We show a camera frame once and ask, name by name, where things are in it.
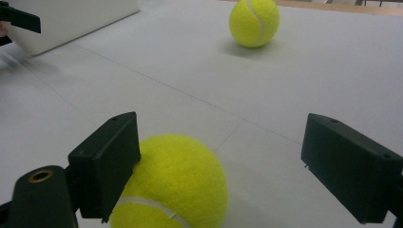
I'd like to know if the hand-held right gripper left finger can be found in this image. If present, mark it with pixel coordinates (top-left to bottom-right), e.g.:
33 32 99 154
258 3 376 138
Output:
67 111 143 224

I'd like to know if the tan wooden edge strip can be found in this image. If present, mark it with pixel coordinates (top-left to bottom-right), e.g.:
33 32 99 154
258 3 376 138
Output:
218 0 403 18

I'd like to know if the white box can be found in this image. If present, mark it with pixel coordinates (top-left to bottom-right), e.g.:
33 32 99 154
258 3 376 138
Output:
0 0 143 58

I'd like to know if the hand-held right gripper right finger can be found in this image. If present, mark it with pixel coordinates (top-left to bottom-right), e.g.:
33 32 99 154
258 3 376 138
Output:
300 112 403 225

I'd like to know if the yellow tennis ball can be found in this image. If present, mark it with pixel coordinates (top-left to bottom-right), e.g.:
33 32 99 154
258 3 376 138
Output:
108 133 229 228
228 0 281 49

